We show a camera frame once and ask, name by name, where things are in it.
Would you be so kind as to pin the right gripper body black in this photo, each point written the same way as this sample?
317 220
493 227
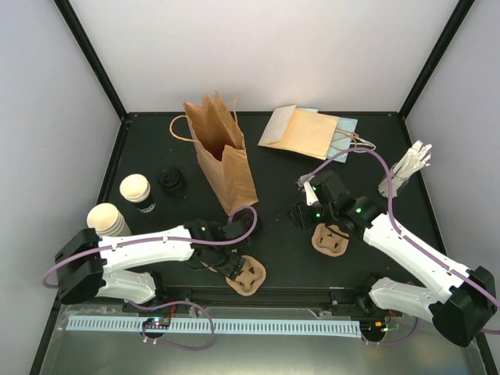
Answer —
308 221

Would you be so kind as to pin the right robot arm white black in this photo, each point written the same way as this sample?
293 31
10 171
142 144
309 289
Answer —
457 300

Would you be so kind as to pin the black frame post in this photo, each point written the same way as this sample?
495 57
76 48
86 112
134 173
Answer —
80 36
444 40

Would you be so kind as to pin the black coffee lids stack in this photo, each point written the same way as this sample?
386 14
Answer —
171 181

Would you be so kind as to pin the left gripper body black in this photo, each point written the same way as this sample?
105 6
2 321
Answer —
229 269

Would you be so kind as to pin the paper cup black sleeve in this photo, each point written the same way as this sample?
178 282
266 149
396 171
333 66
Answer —
136 189

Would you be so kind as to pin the blue slotted cable duct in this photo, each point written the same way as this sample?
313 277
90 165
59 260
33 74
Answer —
136 324

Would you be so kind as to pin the flat white paper bag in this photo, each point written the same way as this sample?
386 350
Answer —
277 125

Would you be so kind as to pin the black coffee lid near bag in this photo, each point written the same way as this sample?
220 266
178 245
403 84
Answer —
248 217

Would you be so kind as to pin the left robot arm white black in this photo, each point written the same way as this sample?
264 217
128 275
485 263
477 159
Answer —
91 266

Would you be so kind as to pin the flat blue paper bag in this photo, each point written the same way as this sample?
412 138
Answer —
341 139

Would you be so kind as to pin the right black frame post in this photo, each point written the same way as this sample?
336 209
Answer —
444 40

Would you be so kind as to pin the stacked paper cups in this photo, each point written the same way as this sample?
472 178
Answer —
107 220

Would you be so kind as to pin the glass with white stirrers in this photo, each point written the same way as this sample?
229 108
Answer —
416 158

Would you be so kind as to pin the brown pulp cup carrier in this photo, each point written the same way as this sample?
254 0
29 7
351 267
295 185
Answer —
330 240

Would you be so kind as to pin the left black frame post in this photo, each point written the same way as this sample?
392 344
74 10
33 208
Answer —
80 36

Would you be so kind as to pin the single brown pulp carrier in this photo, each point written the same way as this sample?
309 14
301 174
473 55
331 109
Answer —
251 277

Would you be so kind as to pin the black front mounting rail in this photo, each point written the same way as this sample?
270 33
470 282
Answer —
339 301

